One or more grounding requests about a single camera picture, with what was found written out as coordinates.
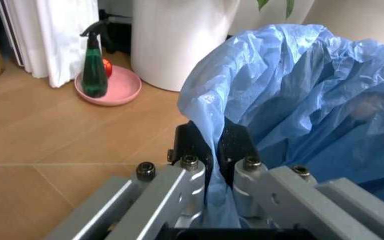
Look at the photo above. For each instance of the black stand base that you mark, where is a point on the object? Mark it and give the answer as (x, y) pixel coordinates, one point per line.
(117, 30)

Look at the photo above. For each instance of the white curtain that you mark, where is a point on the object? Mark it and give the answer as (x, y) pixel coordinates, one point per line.
(48, 37)

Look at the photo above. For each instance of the green spray bottle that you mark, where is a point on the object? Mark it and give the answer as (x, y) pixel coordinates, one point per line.
(93, 67)

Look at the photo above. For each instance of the large white plant pot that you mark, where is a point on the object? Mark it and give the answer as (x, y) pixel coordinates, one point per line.
(178, 42)

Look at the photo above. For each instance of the green plant leaves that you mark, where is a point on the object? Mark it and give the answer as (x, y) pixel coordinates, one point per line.
(278, 6)

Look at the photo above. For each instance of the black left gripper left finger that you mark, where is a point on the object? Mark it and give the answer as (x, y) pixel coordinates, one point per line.
(165, 195)

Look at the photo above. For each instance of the blue plastic trash bag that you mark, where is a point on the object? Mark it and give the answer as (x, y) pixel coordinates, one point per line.
(305, 100)

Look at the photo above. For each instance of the red orange ball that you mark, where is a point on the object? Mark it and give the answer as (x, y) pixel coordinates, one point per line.
(107, 67)

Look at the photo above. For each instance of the pink round tray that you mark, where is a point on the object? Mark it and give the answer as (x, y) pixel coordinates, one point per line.
(112, 87)

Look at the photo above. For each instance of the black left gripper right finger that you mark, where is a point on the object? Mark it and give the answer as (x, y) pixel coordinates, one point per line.
(278, 200)

